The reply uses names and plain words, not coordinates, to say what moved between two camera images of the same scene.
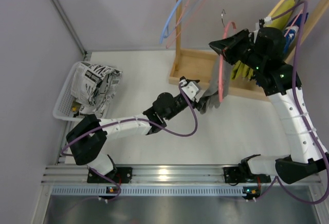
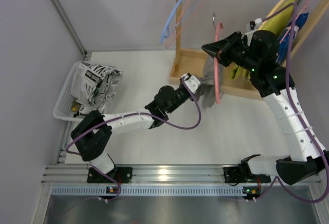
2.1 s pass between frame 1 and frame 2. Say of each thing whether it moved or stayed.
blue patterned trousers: stayed
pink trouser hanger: moved
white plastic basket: stayed
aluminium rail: stayed
